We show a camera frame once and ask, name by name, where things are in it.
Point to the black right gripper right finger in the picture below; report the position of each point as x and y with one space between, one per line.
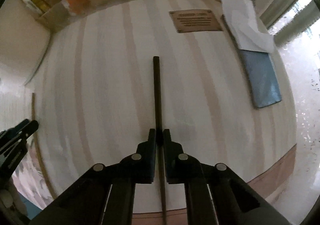
215 194

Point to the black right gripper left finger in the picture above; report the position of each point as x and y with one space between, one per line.
104 194

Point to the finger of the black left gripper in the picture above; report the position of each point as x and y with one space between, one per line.
14 147

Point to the black chopstick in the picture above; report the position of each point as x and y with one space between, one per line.
159 130

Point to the brown wooden chopstick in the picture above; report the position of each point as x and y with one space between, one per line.
38 151

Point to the striped table mat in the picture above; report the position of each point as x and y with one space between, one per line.
96 102

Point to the brown mat label patch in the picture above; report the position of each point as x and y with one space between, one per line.
194 20

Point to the white crumpled paper towel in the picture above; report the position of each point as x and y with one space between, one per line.
241 19

